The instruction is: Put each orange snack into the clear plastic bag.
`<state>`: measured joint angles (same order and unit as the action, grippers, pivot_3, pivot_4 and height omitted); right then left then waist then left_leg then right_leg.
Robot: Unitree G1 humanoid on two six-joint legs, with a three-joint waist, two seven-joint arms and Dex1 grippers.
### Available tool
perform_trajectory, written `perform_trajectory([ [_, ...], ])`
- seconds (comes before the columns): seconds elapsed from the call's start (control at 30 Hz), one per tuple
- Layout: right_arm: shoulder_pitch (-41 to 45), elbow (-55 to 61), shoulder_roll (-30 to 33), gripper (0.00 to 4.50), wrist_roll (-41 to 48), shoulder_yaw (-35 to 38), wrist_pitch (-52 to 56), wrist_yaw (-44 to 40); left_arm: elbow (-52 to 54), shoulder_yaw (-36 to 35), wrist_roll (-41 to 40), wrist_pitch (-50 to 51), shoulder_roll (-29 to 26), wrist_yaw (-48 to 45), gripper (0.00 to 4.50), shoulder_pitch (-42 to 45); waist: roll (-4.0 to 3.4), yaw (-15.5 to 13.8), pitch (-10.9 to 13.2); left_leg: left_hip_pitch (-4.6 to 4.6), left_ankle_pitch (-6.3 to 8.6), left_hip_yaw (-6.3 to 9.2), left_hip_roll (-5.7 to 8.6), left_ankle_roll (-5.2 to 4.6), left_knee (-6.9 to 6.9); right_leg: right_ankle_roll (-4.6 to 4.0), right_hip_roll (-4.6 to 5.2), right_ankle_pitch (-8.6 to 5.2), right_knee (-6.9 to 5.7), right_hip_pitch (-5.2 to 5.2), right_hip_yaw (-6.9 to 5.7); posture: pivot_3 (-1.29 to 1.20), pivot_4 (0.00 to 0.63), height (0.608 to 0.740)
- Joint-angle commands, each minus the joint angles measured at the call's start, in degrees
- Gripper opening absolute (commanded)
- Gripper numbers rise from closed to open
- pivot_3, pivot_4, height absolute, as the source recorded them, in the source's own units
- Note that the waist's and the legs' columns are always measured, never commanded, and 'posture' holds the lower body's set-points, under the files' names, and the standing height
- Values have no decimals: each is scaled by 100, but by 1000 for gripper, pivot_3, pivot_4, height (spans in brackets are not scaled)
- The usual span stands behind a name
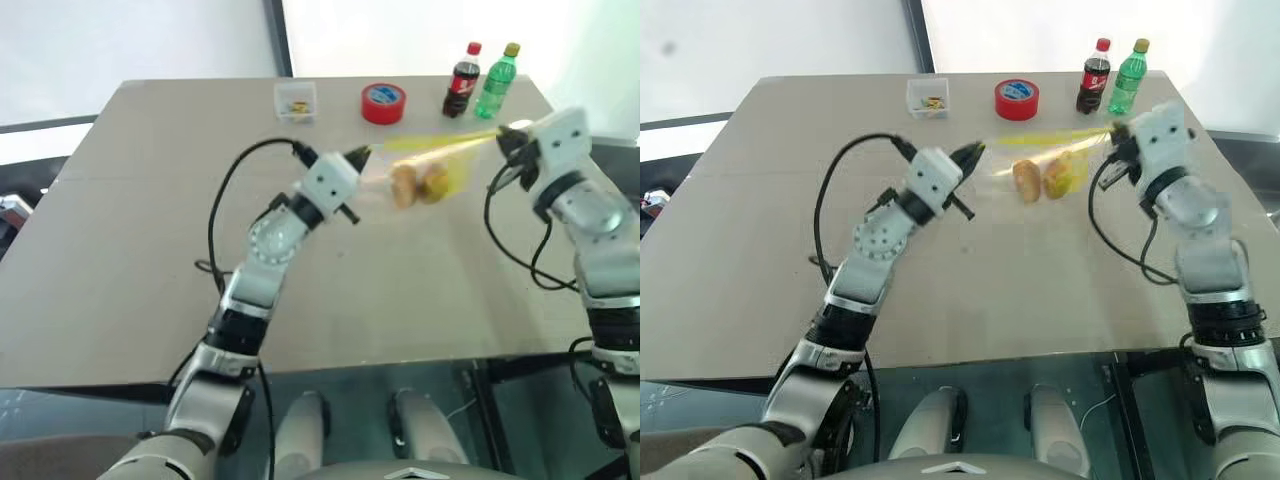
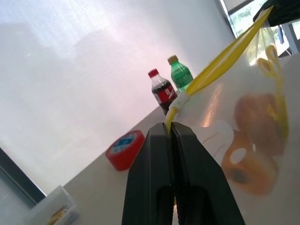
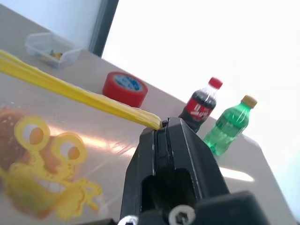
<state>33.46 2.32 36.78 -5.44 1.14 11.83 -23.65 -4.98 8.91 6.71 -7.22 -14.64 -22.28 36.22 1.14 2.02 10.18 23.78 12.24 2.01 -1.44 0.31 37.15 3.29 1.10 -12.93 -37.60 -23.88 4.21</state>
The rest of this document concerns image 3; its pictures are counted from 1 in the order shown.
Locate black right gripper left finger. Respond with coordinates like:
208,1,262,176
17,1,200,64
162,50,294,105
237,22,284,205
120,120,170,220

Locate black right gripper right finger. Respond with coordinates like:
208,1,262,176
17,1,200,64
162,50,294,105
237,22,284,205
164,116,231,213

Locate clear yellow-zip plastic bag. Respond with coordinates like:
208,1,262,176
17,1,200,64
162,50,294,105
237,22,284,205
0,50,162,221

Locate green soda bottle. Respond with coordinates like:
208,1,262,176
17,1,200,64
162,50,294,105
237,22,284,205
202,95,258,157

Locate cola bottle red cap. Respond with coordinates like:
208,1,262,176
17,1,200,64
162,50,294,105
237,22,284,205
178,76,223,134

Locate red tape roll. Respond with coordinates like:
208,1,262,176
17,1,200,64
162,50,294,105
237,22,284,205
102,71,149,108

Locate small colourful candies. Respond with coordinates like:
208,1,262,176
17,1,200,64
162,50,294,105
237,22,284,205
45,48,64,62

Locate clear plastic container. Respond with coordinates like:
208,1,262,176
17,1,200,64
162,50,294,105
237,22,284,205
24,32,84,69

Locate dark window post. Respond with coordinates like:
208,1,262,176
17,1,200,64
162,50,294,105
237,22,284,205
88,0,120,58

